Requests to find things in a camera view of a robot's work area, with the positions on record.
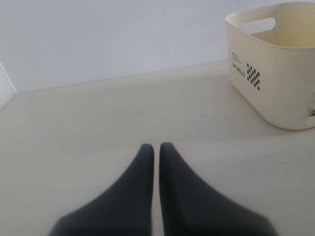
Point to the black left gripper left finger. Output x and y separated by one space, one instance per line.
124 209

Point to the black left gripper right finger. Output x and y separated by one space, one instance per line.
191 207

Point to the small cream plastic bin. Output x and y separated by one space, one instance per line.
272 61

